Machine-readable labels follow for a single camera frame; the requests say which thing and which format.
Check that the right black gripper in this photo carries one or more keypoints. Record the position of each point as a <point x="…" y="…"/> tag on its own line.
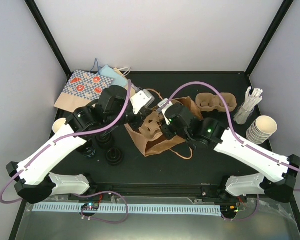
<point x="168" y="134"/>

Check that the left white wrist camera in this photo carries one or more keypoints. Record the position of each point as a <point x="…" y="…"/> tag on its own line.
<point x="141" y="99"/>

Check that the black lid stack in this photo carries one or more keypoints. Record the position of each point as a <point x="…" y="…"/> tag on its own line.
<point x="105" y="142"/>
<point x="114" y="156"/>

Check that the black frame post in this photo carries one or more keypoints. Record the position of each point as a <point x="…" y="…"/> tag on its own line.
<point x="272" y="29"/>
<point x="38" y="17"/>

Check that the left paper cup stack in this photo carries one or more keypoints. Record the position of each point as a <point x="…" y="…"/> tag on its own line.
<point x="58" y="124"/>

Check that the brown paper bag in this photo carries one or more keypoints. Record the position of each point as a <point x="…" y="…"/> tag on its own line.
<point x="150" y="148"/>

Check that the white straws in holder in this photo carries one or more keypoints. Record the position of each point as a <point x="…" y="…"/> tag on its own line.
<point x="251" y="100"/>

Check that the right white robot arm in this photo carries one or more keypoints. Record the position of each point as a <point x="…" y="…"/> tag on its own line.
<point x="276" y="174"/>

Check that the right paper cup stack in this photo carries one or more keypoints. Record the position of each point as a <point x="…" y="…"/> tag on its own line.
<point x="261" y="129"/>

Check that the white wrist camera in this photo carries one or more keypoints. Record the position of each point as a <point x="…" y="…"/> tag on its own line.
<point x="141" y="99"/>
<point x="165" y="105"/>

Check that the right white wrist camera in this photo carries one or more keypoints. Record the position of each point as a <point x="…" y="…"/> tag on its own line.
<point x="165" y="105"/>

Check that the right black frame post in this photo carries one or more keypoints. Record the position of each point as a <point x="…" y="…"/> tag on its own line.
<point x="272" y="29"/>

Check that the pulp cup carrier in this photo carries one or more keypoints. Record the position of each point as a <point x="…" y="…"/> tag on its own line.
<point x="151" y="127"/>
<point x="207" y="102"/>

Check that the left black frame post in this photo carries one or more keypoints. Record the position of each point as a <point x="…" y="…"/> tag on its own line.
<point x="38" y="17"/>

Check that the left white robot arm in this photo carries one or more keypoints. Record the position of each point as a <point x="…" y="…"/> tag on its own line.
<point x="34" y="180"/>

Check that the light blue cable duct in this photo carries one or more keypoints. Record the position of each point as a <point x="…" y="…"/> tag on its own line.
<point x="146" y="209"/>

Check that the blue checkered paper bag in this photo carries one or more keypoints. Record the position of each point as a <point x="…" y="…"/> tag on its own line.
<point x="82" y="88"/>

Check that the paper cup stack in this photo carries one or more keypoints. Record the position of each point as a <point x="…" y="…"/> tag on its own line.
<point x="58" y="124"/>
<point x="261" y="129"/>

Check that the small circuit board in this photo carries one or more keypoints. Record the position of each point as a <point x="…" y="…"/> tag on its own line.
<point x="90" y="207"/>

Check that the light blue paper bag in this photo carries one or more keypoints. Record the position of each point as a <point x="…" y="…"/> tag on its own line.
<point x="109" y="72"/>

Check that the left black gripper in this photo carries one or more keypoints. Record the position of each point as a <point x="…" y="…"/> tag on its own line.
<point x="144" y="113"/>

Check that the tan paper bag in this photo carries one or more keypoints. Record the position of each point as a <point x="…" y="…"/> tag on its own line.
<point x="124" y="72"/>

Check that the black sleeved paper cup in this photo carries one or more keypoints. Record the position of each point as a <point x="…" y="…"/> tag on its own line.
<point x="87" y="150"/>

